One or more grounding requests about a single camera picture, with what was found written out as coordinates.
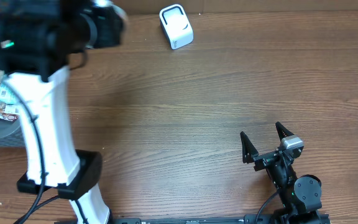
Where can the teal wipes packet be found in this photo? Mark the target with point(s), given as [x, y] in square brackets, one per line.
[7, 96]

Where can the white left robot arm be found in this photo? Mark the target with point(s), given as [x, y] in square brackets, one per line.
[36, 41]

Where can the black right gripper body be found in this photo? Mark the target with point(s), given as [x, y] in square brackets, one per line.
[278, 170]

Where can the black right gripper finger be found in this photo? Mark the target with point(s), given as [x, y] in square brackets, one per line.
[282, 131]
[249, 152]

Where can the white barcode scanner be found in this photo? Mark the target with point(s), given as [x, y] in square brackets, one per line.
[176, 26]

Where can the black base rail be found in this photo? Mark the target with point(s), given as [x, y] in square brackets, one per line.
[185, 220]

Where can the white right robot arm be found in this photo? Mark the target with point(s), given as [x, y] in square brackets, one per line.
[296, 200]

